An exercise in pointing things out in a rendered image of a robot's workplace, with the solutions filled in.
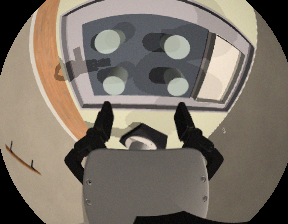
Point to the clear glass jar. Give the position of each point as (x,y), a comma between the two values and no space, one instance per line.
(176,83)
(115,81)
(175,46)
(108,41)

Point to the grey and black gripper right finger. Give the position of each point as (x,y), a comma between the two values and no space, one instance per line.
(186,131)

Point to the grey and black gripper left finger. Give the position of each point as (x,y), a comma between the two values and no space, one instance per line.
(95,138)

